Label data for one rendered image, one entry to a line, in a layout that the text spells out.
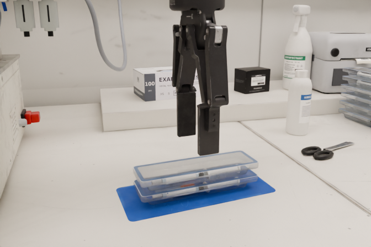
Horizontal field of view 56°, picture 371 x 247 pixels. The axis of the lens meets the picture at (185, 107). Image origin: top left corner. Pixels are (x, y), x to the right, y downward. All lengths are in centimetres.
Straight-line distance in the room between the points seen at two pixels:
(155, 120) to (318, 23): 76
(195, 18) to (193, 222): 26
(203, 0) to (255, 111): 51
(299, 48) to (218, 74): 66
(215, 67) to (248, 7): 81
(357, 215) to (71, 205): 39
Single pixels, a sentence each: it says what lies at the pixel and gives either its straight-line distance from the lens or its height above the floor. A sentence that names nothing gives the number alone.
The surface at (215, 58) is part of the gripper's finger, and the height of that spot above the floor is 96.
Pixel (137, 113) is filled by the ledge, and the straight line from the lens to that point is 82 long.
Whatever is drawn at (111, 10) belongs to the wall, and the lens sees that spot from 111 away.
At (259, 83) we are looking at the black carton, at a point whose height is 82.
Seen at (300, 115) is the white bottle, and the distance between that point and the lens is 81.
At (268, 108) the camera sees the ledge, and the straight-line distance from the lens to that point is 93.
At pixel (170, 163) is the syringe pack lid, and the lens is 53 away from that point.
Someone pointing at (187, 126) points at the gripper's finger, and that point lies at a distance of 55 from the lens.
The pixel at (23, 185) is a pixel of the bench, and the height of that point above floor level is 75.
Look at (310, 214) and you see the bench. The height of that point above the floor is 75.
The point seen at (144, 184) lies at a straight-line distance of 48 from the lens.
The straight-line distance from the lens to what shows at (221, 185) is 52.
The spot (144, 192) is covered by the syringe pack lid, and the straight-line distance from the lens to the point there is 50.
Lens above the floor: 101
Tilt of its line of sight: 14 degrees down
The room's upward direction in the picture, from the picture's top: straight up
